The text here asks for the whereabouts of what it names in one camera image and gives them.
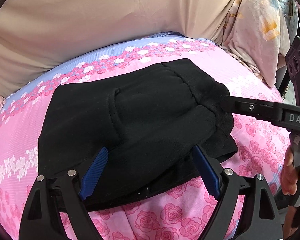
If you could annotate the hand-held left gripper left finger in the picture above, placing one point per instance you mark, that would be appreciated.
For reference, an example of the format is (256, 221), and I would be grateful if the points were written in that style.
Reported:
(95, 172)

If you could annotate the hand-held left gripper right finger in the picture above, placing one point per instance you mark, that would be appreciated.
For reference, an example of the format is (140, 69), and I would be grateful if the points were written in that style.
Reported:
(206, 170)

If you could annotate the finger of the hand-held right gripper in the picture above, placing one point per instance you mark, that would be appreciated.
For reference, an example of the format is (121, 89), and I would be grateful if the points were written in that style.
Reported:
(250, 108)

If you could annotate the black pants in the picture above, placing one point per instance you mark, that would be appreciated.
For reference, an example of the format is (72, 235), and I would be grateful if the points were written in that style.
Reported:
(140, 120)

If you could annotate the person's right forearm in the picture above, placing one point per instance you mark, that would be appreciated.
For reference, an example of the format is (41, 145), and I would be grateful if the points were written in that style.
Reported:
(291, 220)

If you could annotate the person's right hand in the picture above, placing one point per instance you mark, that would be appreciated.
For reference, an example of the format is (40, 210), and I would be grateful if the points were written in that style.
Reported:
(288, 175)

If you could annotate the pale floral blanket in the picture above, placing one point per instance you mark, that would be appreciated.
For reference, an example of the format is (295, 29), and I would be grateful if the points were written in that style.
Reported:
(257, 25)

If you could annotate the pink rose bedsheet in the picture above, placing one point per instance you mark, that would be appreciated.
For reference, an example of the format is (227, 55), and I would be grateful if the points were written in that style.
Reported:
(65, 75)

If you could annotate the beige cloth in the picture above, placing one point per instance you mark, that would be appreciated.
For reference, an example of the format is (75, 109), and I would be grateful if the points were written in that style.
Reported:
(90, 17)

